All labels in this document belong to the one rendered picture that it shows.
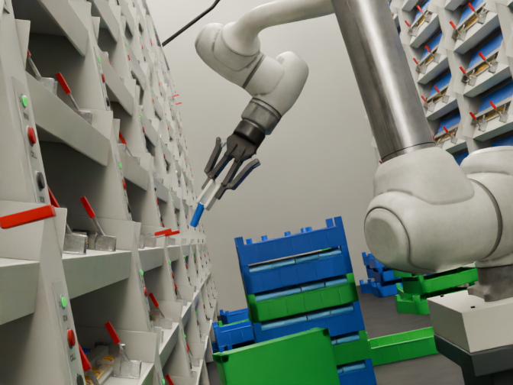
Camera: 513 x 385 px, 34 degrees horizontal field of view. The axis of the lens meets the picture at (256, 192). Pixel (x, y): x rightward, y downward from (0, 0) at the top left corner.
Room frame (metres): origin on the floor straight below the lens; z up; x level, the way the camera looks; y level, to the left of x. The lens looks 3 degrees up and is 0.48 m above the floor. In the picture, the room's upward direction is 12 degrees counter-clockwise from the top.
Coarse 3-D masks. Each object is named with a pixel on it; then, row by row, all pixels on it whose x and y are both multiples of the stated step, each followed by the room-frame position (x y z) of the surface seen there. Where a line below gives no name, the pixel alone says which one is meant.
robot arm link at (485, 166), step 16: (464, 160) 1.62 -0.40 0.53; (480, 160) 1.58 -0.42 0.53; (496, 160) 1.57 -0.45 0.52; (512, 160) 1.57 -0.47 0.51; (480, 176) 1.56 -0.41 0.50; (496, 176) 1.55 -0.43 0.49; (512, 176) 1.56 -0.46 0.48; (496, 192) 1.53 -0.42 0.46; (512, 192) 1.54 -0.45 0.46; (512, 208) 1.53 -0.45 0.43; (512, 224) 1.53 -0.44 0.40; (512, 240) 1.54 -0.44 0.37; (496, 256) 1.56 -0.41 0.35; (512, 256) 1.56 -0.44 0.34
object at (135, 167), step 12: (120, 120) 1.54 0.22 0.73; (120, 132) 1.98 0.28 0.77; (120, 144) 1.71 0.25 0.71; (120, 156) 1.59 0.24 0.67; (132, 156) 1.98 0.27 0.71; (144, 156) 2.14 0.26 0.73; (132, 168) 1.79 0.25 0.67; (144, 168) 2.14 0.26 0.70; (132, 180) 1.82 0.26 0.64; (144, 180) 2.06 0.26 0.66
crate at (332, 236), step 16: (336, 224) 2.36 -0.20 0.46; (240, 240) 2.34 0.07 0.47; (272, 240) 2.35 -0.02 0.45; (288, 240) 2.35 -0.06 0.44; (304, 240) 2.35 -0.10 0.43; (320, 240) 2.36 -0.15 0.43; (336, 240) 2.36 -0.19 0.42; (240, 256) 2.34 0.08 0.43; (256, 256) 2.35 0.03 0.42; (272, 256) 2.35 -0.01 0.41; (288, 256) 2.35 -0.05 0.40
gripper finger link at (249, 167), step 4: (252, 160) 2.08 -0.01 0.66; (256, 160) 2.08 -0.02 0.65; (248, 164) 2.08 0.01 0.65; (252, 164) 2.08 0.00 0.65; (244, 168) 2.08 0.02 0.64; (248, 168) 2.08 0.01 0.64; (252, 168) 2.09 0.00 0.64; (240, 172) 2.08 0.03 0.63; (244, 172) 2.08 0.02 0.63; (248, 172) 2.09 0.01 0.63; (236, 176) 2.08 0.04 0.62; (240, 176) 2.08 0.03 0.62; (244, 176) 2.09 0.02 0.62; (232, 180) 2.08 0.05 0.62; (236, 180) 2.08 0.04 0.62; (240, 180) 2.09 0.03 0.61; (232, 184) 2.08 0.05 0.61; (236, 184) 2.08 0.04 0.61; (236, 188) 2.10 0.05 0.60
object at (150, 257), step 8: (136, 224) 1.54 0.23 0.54; (136, 232) 1.54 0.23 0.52; (144, 232) 2.14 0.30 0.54; (152, 232) 2.14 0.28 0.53; (136, 240) 1.54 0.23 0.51; (160, 240) 2.14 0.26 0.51; (144, 248) 1.75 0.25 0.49; (152, 248) 1.83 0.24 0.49; (160, 248) 2.04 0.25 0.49; (144, 256) 1.67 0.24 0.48; (152, 256) 1.84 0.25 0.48; (160, 256) 2.07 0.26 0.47; (144, 264) 1.69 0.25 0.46; (152, 264) 1.86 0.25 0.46; (160, 264) 2.09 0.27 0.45
